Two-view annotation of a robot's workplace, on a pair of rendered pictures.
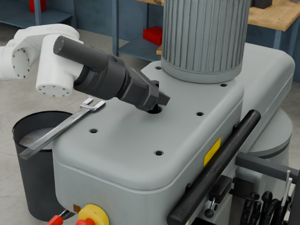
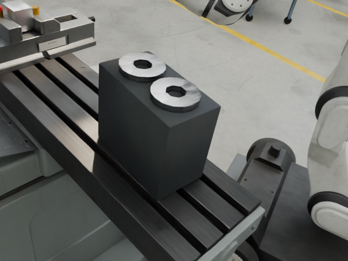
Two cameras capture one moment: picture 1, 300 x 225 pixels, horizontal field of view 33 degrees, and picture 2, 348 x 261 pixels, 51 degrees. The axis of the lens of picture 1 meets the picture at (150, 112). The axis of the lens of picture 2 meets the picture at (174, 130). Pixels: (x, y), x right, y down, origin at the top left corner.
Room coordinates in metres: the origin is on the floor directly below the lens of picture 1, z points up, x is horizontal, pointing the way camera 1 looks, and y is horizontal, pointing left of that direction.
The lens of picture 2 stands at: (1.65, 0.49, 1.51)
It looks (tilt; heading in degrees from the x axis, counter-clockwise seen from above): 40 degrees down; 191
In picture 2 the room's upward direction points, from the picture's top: 11 degrees clockwise
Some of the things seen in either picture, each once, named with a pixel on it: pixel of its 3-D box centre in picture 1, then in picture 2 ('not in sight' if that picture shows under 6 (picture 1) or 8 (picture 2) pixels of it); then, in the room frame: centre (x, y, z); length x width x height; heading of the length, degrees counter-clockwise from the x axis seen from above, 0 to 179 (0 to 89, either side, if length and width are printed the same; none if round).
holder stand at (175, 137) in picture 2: not in sight; (153, 119); (1.11, 0.34, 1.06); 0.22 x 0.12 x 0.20; 57
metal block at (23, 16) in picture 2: not in sight; (18, 16); (0.88, -0.13, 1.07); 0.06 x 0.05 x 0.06; 65
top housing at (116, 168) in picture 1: (155, 137); not in sight; (0.95, -0.01, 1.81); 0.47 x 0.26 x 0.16; 152
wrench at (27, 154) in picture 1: (63, 126); not in sight; (0.85, 0.17, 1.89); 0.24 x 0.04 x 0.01; 153
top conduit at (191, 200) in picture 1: (218, 160); not in sight; (0.90, -0.15, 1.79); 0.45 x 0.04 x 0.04; 152
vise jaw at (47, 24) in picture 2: not in sight; (38, 17); (0.82, -0.11, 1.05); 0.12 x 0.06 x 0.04; 65
